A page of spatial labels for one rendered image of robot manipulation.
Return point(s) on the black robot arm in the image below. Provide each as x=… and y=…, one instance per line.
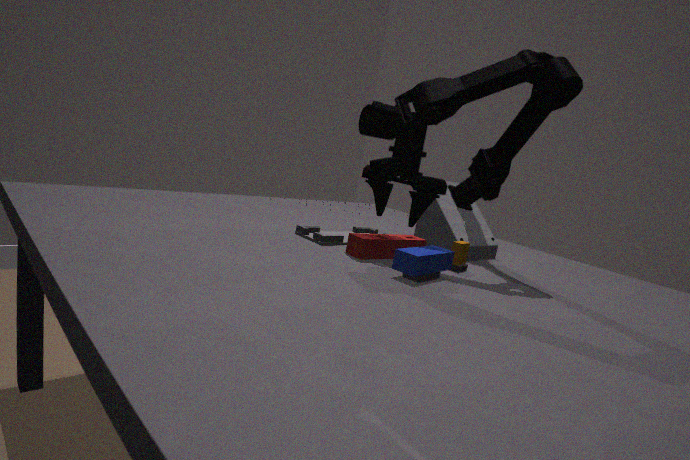
x=555, y=85

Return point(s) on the yellow rectangular block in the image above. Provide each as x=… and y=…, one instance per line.
x=461, y=249

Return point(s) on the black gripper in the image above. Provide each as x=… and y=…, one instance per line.
x=427, y=187

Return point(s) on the red tapered block with square sockets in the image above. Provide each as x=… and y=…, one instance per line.
x=380, y=246

